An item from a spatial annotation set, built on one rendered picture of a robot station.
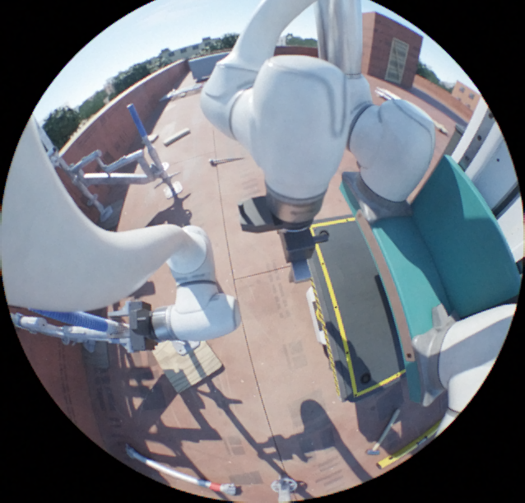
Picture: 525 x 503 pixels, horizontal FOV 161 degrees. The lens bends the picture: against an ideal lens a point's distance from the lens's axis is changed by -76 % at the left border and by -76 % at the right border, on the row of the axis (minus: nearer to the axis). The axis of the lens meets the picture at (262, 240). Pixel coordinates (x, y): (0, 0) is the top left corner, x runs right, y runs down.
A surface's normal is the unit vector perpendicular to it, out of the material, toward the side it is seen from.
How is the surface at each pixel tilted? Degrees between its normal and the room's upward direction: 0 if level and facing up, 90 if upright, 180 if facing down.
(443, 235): 90
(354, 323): 0
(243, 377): 0
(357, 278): 0
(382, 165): 91
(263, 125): 86
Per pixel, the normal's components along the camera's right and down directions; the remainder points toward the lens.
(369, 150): -0.86, 0.47
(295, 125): -0.28, 0.76
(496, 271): -0.98, 0.18
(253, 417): -0.06, -0.49
